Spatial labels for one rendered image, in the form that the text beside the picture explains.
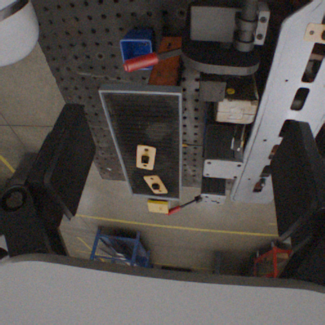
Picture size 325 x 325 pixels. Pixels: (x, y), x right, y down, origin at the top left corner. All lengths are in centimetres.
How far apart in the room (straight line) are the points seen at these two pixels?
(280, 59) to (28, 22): 47
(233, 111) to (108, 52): 56
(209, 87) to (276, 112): 24
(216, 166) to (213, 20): 39
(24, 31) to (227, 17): 28
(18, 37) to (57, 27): 58
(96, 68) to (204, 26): 71
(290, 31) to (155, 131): 33
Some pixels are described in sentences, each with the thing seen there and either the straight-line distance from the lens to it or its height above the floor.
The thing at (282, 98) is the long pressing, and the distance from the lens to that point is 65.
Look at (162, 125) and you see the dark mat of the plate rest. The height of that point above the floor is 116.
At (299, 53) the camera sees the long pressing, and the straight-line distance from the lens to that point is 58.
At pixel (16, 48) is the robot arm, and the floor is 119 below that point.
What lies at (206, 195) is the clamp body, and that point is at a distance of 89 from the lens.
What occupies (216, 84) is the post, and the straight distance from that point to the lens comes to 48.
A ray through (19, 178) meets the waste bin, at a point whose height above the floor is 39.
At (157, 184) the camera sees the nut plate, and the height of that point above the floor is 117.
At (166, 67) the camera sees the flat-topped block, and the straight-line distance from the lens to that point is 72.
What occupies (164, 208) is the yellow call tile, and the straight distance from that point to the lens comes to 77.
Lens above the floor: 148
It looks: 34 degrees down
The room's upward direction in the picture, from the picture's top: 170 degrees counter-clockwise
